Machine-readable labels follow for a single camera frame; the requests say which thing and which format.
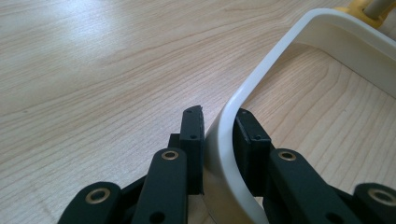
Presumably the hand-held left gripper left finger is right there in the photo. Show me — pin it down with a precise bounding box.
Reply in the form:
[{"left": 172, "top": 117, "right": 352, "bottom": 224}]
[{"left": 167, "top": 105, "right": 207, "bottom": 196}]

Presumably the white bin rim ring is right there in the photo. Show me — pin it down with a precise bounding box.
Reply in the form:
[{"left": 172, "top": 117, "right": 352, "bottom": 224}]
[{"left": 202, "top": 7, "right": 396, "bottom": 224}]

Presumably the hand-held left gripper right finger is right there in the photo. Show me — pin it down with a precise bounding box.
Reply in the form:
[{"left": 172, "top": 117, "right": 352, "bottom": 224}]
[{"left": 232, "top": 107, "right": 276, "bottom": 198}]

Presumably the yellow object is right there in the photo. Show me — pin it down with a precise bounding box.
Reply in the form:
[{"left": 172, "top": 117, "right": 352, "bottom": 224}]
[{"left": 333, "top": 0, "right": 396, "bottom": 30}]

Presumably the grey rod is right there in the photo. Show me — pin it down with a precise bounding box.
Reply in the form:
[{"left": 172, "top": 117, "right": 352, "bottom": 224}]
[{"left": 362, "top": 0, "right": 396, "bottom": 19}]

